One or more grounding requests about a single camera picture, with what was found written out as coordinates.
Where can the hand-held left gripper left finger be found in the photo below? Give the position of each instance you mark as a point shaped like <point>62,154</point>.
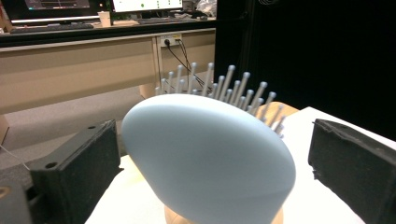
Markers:
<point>77,168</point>

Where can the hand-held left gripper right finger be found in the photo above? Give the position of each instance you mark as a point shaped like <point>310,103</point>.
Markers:
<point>358,168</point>

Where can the light blue hairbrush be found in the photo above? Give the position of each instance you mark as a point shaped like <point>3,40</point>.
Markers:
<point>202,155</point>

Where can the beige office desk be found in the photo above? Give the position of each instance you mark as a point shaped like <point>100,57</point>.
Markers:
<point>77,68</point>

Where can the black curtain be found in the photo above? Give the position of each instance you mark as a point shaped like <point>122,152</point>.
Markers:
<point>311,56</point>

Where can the black keyboard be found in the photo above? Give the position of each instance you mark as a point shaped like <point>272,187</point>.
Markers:
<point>49,28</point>
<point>162,20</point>

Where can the white paper cup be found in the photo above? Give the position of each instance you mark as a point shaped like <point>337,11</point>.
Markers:
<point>105,19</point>

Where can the white power socket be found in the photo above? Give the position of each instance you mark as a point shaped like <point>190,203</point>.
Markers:
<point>171,40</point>

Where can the dark computer monitor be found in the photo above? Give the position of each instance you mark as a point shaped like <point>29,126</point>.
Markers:
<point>56,7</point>

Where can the bright computer monitor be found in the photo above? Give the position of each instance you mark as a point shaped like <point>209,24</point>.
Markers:
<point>146,4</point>

